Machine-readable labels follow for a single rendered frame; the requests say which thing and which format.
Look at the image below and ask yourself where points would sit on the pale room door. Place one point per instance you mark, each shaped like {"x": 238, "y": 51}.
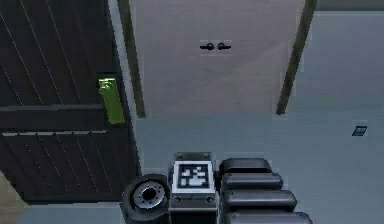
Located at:
{"x": 216, "y": 56}

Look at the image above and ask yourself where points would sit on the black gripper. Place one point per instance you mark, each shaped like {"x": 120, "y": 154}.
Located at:
{"x": 146, "y": 197}

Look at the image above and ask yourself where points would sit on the green rectangular block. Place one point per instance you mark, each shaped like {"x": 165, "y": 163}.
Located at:
{"x": 111, "y": 101}

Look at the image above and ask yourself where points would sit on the dark slatted cabinet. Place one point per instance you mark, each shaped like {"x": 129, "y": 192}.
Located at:
{"x": 53, "y": 100}

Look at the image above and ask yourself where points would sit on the dark wall switch plate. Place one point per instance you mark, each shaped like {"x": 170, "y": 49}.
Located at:
{"x": 359, "y": 131}

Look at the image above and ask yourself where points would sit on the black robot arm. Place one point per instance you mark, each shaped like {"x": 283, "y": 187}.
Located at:
{"x": 253, "y": 193}

